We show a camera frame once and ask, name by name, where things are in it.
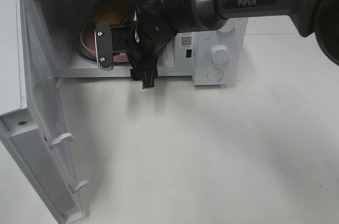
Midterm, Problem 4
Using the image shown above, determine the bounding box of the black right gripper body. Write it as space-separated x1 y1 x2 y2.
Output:
110 5 177 80

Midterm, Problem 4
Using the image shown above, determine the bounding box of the round door release button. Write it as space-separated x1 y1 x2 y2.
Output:
207 69 224 82

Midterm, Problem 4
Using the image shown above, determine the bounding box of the white timer knob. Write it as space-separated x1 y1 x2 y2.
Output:
210 44 230 64

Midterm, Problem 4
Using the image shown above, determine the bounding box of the glass microwave turntable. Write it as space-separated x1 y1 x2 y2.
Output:
75 47 129 63

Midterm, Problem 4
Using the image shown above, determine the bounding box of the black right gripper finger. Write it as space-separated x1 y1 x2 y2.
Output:
95 21 113 70
140 70 156 89

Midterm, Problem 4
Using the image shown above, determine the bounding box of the white microwave door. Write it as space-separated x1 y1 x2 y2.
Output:
1 0 88 223

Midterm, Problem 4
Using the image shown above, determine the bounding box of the white warning label sticker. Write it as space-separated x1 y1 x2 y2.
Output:
180 32 195 49

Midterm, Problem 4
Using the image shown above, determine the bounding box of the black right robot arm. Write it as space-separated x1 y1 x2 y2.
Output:
95 0 338 88

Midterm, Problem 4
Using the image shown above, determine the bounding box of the burger with lettuce and cheese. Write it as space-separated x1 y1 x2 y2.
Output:
91 0 132 26

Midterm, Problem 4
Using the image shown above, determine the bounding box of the white microwave oven body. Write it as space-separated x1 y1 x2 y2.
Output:
22 0 247 85

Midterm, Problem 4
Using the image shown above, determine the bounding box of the pink round plate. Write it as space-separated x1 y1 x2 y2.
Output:
80 23 128 63

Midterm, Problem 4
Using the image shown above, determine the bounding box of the white upper power knob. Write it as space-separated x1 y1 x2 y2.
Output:
218 19 235 33

